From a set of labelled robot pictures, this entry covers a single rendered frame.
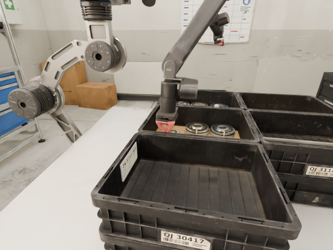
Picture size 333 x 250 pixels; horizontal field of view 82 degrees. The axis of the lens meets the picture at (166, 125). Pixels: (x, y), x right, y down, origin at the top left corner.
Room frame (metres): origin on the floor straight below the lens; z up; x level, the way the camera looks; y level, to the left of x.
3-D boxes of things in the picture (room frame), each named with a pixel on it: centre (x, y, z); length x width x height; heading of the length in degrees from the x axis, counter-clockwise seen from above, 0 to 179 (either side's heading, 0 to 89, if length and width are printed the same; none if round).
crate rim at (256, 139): (0.69, -0.12, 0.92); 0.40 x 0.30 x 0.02; 79
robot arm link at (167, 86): (0.66, -0.01, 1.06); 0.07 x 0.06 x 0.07; 83
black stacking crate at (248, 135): (0.69, -0.12, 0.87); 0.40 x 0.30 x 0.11; 79
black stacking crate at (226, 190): (0.40, -0.06, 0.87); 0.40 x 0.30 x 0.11; 79
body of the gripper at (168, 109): (0.66, -0.01, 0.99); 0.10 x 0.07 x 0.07; 169
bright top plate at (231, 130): (0.75, -0.24, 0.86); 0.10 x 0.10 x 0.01
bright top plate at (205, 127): (0.77, -0.14, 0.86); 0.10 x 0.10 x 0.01
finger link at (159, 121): (0.65, 0.00, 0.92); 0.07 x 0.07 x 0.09; 79
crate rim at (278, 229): (0.40, -0.06, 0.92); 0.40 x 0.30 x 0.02; 79
